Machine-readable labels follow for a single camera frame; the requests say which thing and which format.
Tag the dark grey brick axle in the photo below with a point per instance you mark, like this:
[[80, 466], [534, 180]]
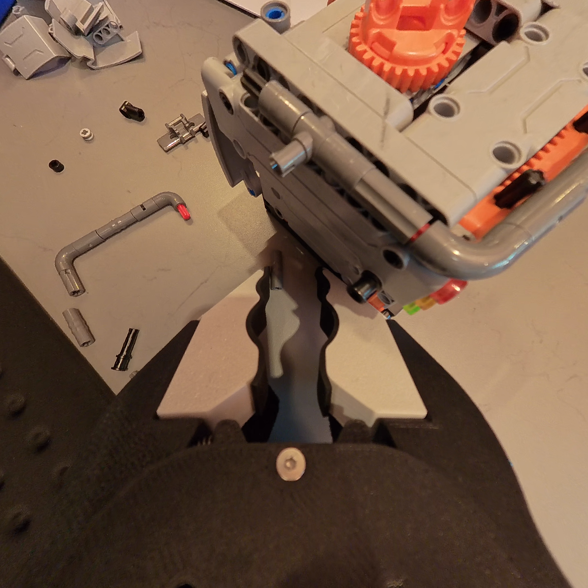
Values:
[[275, 271]]

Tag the black brick connector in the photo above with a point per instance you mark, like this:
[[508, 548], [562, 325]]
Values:
[[131, 110]]

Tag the grey curved brick panel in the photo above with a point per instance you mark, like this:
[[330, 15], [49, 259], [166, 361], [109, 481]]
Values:
[[30, 45]]

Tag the small round black brick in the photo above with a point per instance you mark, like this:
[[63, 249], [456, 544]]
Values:
[[56, 165]]

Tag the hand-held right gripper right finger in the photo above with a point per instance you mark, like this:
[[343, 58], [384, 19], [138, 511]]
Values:
[[376, 372]]

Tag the grey brick wing assembly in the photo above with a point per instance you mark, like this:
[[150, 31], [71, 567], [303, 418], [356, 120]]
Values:
[[115, 51]]

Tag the black brick pin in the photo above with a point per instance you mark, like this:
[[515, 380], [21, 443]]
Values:
[[125, 349]]

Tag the grey track link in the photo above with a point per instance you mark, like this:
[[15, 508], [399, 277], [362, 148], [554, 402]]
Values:
[[178, 134]]

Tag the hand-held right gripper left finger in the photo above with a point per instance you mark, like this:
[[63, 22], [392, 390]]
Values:
[[211, 367]]

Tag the grey bent brick tube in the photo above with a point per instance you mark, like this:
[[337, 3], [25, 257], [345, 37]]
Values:
[[111, 228]]

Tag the black perforated pad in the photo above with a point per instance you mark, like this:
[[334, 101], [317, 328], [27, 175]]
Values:
[[27, 390]]

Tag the grey brick model orange gear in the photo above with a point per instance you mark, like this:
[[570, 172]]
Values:
[[307, 53]]

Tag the short grey brick tube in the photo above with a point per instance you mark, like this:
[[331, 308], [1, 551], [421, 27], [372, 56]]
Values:
[[78, 327]]

